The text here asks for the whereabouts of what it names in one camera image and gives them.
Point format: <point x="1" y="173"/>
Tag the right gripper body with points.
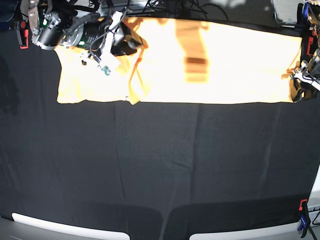
<point x="125" y="41"/>

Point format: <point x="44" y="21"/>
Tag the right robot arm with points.
<point x="56" y="23"/>

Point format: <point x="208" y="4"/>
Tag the blue clamp bottom right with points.
<point x="303" y="218"/>

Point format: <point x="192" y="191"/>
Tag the black table cloth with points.
<point x="151" y="170"/>

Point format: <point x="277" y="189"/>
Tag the blue clamp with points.
<point x="302" y="13"/>
<point x="303" y="218"/>

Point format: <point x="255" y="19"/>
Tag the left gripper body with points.
<point x="312" y="67"/>

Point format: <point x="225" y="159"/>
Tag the red black clamp right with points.
<point x="309" y="45"/>

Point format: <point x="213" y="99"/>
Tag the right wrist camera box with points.
<point x="108" y="64"/>

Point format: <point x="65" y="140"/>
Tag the yellow t-shirt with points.
<point x="187" y="61"/>

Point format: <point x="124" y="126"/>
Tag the red black clamp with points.
<point x="22" y="33"/>
<point x="309" y="45"/>

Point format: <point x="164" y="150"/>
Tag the blue clamp top right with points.
<point x="302" y="13"/>

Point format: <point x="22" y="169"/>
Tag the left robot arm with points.
<point x="312" y="28"/>

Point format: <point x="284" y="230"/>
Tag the red black clamp left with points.
<point x="22" y="33"/>

